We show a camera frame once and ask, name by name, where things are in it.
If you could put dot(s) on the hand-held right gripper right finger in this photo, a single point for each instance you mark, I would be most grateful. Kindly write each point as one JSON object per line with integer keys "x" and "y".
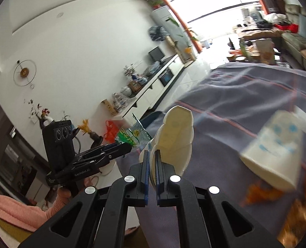
{"x": 158, "y": 170}

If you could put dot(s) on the clear plastic bag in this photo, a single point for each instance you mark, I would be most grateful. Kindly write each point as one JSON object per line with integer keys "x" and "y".
{"x": 153, "y": 69}

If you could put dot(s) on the cardboard box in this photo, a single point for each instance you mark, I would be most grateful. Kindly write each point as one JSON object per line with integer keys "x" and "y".
{"x": 265, "y": 50}

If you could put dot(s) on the white standing air conditioner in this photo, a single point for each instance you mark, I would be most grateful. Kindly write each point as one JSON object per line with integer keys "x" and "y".
{"x": 163, "y": 18}

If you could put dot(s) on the yellow box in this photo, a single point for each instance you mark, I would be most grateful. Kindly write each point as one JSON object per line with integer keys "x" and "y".
{"x": 110, "y": 107}

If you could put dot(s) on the white paper cup blue print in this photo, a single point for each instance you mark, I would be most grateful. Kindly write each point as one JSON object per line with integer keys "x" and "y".
{"x": 274, "y": 155}

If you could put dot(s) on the orange peel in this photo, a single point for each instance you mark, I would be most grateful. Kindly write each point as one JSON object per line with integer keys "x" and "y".
{"x": 261, "y": 193}

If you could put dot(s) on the dark vase with yellow flowers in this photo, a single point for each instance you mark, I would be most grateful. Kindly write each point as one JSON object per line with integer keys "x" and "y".
{"x": 96, "y": 138}

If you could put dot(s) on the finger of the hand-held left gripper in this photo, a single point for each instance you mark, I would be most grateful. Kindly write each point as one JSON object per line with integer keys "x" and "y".
{"x": 109, "y": 148}
{"x": 104, "y": 158}

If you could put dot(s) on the black monitor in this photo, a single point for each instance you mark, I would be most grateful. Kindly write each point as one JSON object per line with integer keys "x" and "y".
{"x": 156, "y": 54}

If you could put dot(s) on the small plant with red pot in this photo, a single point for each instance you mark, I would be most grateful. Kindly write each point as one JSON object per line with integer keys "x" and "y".
{"x": 156, "y": 1}

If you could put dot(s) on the dark plastic bag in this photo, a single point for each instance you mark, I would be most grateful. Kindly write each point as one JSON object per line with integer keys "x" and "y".
{"x": 157, "y": 33}

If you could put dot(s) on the white TV cabinet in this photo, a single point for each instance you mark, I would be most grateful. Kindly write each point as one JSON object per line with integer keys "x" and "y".
{"x": 153, "y": 85}

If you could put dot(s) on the red cloth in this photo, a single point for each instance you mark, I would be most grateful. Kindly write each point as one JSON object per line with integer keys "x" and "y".
{"x": 285, "y": 27}

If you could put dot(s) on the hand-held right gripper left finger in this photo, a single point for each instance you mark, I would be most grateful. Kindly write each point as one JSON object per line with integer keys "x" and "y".
{"x": 146, "y": 170}

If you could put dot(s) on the black oven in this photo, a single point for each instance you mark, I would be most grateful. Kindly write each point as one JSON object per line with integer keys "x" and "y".
{"x": 165, "y": 78}

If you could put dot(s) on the tall green potted plant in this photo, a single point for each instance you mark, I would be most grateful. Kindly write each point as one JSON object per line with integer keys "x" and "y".
{"x": 186, "y": 41}

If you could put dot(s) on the butterfly wall stickers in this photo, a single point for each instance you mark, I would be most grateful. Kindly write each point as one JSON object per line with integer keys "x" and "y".
{"x": 33, "y": 111}

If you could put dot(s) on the crushed cream plastic bottle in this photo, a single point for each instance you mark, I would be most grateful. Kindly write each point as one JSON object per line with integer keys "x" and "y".
{"x": 176, "y": 139}

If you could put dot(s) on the person's left hand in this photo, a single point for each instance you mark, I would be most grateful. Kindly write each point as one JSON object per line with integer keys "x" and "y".
{"x": 64, "y": 195}

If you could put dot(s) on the green snack wrapper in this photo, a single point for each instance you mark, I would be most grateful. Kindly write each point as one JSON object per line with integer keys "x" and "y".
{"x": 132, "y": 134}

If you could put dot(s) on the woven basket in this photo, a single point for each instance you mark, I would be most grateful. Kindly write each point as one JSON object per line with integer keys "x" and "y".
{"x": 135, "y": 85}

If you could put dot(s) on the green leather sofa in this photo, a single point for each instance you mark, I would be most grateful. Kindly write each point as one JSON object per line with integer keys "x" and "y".
{"x": 294, "y": 40}

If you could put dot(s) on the golden crumpled snack bag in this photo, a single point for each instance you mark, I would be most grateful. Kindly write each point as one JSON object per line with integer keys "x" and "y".
{"x": 294, "y": 219}

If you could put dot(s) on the red plastic bag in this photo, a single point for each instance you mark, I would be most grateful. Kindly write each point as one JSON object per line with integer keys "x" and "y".
{"x": 111, "y": 131}

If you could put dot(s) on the white vase with red flowers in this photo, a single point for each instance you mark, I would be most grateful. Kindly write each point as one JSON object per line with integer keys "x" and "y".
{"x": 46, "y": 116}

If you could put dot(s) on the round wall clock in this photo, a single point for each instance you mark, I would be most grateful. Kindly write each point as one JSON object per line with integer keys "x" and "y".
{"x": 24, "y": 72}

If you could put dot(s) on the dark display cabinet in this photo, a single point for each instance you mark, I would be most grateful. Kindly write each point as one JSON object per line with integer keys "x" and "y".
{"x": 13, "y": 165}

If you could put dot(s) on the cluttered coffee table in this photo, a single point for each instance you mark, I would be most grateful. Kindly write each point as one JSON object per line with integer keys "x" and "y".
{"x": 258, "y": 34}

